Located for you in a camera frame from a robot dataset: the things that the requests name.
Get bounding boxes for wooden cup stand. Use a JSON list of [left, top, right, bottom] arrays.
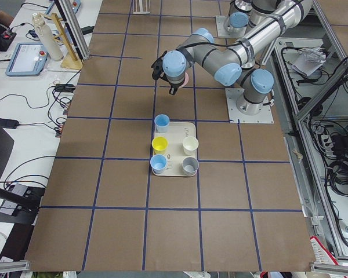
[[44, 13, 82, 70]]

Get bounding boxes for blue teach pendant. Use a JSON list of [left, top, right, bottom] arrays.
[[5, 42, 48, 76]]

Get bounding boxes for pink plastic cup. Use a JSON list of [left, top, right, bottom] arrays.
[[180, 72, 189, 88]]

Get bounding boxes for aluminium frame post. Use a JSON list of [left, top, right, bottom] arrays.
[[55, 0, 90, 60]]

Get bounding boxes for light blue plastic cup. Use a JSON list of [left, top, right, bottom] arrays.
[[150, 154, 168, 174]]

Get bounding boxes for blue plastic cup near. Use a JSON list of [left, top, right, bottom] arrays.
[[154, 114, 170, 133]]

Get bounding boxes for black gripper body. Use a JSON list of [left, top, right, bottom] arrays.
[[165, 75, 186, 88]]

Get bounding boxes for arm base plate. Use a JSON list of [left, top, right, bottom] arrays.
[[215, 16, 248, 39], [225, 88, 274, 124]]

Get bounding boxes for cream plastic cup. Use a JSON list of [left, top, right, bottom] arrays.
[[182, 136, 199, 155]]

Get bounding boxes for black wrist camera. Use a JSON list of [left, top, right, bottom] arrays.
[[151, 57, 164, 81]]

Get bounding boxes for cream rectangular tray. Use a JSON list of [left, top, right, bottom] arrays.
[[152, 122, 197, 177]]

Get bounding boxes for beige water bottle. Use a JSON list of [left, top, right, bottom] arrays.
[[32, 13, 63, 61]]

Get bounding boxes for grey plastic cup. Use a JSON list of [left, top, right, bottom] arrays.
[[182, 157, 199, 175]]

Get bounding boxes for yellow plastic cup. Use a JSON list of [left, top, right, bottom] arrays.
[[151, 136, 169, 155]]

